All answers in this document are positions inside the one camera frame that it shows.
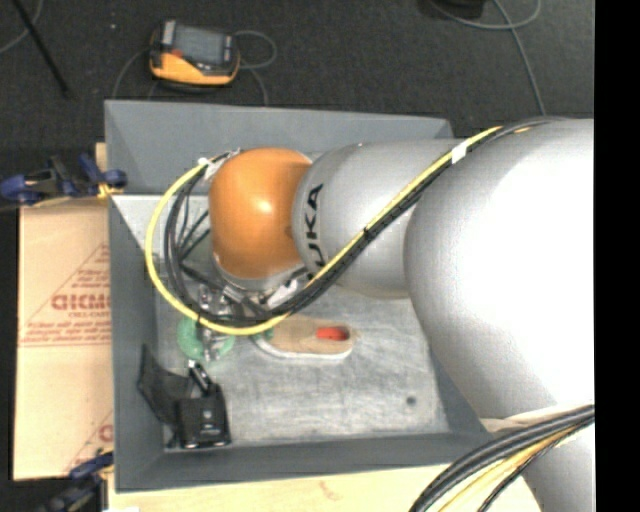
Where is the brown cardboard board, red print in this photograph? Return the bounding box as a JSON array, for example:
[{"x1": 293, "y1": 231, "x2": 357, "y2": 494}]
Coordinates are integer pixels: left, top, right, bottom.
[{"x1": 11, "y1": 198, "x2": 116, "y2": 482}]

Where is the tan shoe with red inside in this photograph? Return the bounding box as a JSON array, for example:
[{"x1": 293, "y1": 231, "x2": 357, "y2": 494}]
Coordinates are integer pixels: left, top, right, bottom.
[{"x1": 253, "y1": 313, "x2": 362, "y2": 362}]

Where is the grey metal bin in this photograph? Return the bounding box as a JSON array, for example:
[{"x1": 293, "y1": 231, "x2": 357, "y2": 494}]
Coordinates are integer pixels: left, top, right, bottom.
[{"x1": 103, "y1": 99, "x2": 495, "y2": 494}]

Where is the translucent green ring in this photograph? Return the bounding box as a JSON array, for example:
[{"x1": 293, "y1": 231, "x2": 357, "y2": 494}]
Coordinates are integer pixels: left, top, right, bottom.
[{"x1": 176, "y1": 316, "x2": 237, "y2": 363}]

